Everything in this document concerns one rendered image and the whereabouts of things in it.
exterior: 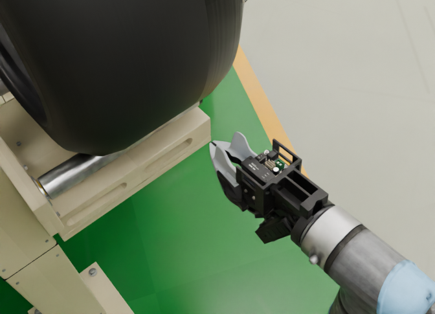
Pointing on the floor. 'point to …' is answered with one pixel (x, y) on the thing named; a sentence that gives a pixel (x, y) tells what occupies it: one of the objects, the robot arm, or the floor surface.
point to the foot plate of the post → (101, 291)
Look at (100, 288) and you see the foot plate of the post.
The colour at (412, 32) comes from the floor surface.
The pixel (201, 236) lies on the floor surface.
